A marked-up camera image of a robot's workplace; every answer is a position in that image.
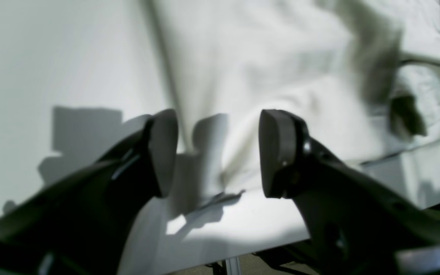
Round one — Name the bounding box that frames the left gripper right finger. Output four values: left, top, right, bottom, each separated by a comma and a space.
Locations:
258, 109, 440, 275

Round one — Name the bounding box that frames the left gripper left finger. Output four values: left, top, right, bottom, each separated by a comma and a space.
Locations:
0, 108, 178, 275

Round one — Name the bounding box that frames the light grey T-shirt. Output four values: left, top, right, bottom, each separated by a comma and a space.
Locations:
137, 0, 440, 205

